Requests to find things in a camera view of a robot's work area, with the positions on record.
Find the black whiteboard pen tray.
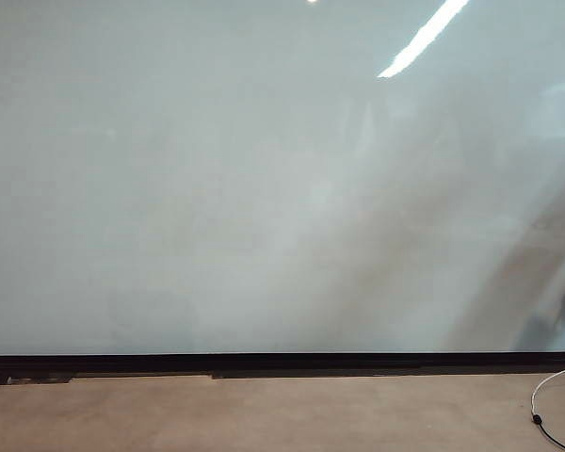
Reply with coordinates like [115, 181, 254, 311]
[210, 365, 423, 380]

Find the black flat bar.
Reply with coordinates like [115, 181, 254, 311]
[5, 373, 75, 385]

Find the white glass whiteboard black frame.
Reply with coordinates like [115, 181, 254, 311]
[0, 0, 565, 374]

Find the white cable black connector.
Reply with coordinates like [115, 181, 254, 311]
[528, 366, 565, 452]

